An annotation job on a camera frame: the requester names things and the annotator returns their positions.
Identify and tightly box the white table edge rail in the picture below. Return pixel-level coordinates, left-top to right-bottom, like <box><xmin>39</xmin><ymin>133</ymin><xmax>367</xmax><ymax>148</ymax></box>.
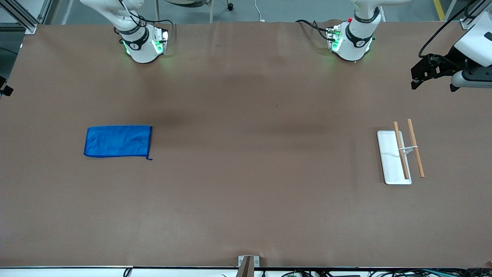
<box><xmin>0</xmin><ymin>265</ymin><xmax>492</xmax><ymax>277</ymax></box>

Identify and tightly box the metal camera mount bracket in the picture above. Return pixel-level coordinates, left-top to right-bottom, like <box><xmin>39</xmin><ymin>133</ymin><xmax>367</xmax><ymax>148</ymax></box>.
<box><xmin>238</xmin><ymin>255</ymin><xmax>260</xmax><ymax>277</ymax></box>

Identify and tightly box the brown table cover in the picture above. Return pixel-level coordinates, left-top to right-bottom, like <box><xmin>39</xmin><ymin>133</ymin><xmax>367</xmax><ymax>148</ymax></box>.
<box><xmin>0</xmin><ymin>19</ymin><xmax>492</xmax><ymax>268</ymax></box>

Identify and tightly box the tangled black cable bundle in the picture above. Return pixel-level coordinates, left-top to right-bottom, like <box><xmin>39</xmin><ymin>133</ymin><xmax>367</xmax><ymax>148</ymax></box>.
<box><xmin>261</xmin><ymin>268</ymin><xmax>492</xmax><ymax>277</ymax></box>

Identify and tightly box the grey wheeled chair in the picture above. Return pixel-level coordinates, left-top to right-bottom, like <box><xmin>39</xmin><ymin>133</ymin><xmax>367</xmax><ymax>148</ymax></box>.
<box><xmin>154</xmin><ymin>0</ymin><xmax>235</xmax><ymax>23</ymax></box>

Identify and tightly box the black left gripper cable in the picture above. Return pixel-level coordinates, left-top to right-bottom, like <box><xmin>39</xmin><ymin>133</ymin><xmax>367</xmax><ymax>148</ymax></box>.
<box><xmin>418</xmin><ymin>0</ymin><xmax>481</xmax><ymax>60</ymax></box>

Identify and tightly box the wooden rack rod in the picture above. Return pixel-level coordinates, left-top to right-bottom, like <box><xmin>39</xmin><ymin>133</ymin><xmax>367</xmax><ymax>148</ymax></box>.
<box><xmin>407</xmin><ymin>118</ymin><xmax>425</xmax><ymax>178</ymax></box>
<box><xmin>393</xmin><ymin>121</ymin><xmax>410</xmax><ymax>180</ymax></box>

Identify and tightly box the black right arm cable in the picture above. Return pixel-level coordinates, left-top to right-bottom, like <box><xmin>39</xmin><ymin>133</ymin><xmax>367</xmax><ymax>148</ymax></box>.
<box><xmin>115</xmin><ymin>0</ymin><xmax>175</xmax><ymax>37</ymax></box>

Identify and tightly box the black left base cable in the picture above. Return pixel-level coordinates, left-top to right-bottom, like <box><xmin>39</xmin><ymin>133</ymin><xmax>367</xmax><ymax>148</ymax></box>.
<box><xmin>295</xmin><ymin>19</ymin><xmax>333</xmax><ymax>41</ymax></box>

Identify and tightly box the blue microfibre towel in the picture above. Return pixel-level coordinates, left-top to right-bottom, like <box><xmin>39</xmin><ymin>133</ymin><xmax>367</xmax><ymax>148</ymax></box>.
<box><xmin>84</xmin><ymin>125</ymin><xmax>153</xmax><ymax>161</ymax></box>

